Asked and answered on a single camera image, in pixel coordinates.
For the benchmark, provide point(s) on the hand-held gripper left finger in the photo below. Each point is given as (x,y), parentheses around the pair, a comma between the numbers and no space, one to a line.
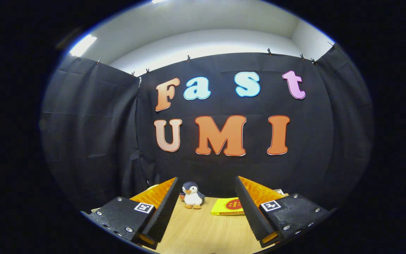
(162,211)

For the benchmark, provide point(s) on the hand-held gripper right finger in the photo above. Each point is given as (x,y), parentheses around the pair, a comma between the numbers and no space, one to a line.
(250,211)

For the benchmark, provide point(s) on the yellow book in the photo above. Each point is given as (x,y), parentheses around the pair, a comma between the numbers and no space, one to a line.
(227,207)

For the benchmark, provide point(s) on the penguin plush toy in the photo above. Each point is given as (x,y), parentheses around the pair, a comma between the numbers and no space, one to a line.
(192,197)

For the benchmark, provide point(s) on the illustrated white book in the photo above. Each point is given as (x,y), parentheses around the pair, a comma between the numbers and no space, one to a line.
(280,191)

